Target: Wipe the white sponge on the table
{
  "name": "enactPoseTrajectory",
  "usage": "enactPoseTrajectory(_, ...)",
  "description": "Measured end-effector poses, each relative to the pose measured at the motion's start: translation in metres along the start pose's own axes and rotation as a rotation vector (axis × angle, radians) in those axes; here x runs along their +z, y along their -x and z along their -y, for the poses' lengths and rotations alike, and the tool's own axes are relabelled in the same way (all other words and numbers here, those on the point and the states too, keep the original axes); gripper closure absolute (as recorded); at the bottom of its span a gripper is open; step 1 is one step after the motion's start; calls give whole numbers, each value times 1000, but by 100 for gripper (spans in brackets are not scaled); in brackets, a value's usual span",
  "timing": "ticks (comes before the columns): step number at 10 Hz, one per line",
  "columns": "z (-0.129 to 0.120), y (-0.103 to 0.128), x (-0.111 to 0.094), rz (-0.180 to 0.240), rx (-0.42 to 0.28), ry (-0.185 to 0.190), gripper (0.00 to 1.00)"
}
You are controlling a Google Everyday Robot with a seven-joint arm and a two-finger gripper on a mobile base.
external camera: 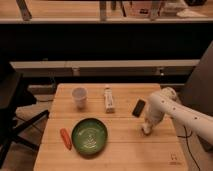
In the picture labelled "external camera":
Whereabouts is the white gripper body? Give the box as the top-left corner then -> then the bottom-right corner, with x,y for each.
142,116 -> 162,135

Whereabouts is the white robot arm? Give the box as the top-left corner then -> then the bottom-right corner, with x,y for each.
142,87 -> 213,145

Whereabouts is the black phone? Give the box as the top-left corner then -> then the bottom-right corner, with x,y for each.
132,99 -> 146,117

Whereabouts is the green bowl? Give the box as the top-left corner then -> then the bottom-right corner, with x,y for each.
71,118 -> 108,156

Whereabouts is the white plastic cup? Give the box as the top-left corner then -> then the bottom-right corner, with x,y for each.
72,87 -> 87,109

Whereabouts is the orange carrot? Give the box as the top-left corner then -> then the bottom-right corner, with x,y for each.
60,129 -> 72,150

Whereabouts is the black office chair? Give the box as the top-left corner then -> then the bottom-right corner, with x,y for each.
0,60 -> 49,168

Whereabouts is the black cable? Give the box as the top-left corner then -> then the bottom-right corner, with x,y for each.
176,125 -> 202,171

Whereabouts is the grey metal rail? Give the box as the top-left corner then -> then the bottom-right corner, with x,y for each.
12,60 -> 199,77

